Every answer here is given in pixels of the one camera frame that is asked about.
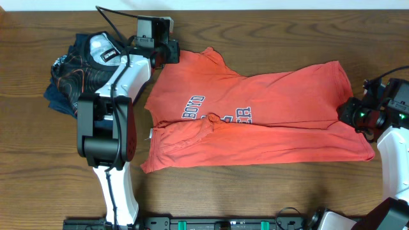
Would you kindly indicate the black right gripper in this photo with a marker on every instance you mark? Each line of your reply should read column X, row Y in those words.
column 346, row 116

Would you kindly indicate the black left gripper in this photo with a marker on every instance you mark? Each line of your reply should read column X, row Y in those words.
column 173, row 47

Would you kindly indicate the red printed t-shirt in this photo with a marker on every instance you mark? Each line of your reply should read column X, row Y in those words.
column 206, row 114

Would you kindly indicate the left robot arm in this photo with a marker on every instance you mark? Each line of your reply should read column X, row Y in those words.
column 106, row 133

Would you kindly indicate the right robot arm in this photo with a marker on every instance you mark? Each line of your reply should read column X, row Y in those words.
column 392, row 213

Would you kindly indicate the folded navy blue garment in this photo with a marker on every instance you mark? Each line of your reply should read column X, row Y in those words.
column 57, row 101

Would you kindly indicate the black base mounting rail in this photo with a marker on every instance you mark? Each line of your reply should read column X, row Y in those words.
column 166, row 223

